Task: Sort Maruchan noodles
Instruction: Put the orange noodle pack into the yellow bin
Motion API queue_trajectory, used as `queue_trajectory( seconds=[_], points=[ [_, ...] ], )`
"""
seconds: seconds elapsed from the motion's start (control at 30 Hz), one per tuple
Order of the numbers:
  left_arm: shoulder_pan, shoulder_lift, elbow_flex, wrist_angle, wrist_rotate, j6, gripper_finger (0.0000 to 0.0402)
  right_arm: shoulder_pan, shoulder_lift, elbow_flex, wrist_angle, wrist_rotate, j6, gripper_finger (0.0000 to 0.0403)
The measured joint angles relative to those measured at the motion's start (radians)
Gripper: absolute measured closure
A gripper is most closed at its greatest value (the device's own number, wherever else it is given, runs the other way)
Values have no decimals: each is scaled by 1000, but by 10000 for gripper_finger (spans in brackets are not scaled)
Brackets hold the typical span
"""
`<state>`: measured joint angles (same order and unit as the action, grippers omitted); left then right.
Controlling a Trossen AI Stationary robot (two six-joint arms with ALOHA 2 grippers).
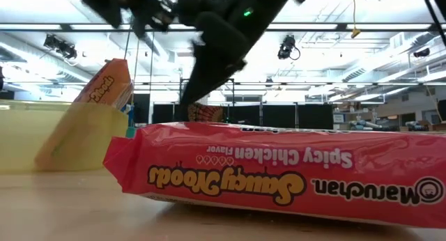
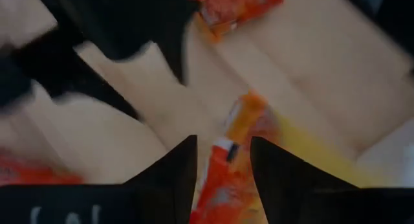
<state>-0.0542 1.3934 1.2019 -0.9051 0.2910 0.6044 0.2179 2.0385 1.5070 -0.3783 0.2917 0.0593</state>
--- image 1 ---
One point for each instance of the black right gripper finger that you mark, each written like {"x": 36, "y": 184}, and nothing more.
{"x": 212, "y": 77}

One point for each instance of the orange Saucy Noods pack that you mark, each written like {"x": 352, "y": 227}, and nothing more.
{"x": 104, "y": 84}
{"x": 244, "y": 185}

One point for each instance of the blue Maruchan noodle pack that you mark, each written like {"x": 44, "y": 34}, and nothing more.
{"x": 129, "y": 114}

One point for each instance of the orange ribbed object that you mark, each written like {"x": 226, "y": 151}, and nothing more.
{"x": 207, "y": 114}

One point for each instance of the black divider panel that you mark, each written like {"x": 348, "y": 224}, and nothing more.
{"x": 278, "y": 115}
{"x": 163, "y": 113}
{"x": 315, "y": 116}
{"x": 242, "y": 115}

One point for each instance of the black ceiling spotlight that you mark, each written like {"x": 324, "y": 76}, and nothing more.
{"x": 66, "y": 51}
{"x": 286, "y": 47}
{"x": 421, "y": 53}

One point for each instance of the large black screen panel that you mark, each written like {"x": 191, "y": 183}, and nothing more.
{"x": 142, "y": 108}

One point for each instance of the teal plastic bin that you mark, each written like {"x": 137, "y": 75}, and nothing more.
{"x": 130, "y": 132}

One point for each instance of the cluttered workbench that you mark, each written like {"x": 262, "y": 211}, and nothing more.
{"x": 366, "y": 124}

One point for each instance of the translucent yellow plastic bin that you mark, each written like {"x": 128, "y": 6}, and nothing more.
{"x": 17, "y": 136}

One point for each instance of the black overhead frame beam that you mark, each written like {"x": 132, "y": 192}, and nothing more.
{"x": 66, "y": 26}

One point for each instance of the silver ventilation duct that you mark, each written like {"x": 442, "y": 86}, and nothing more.
{"x": 383, "y": 58}

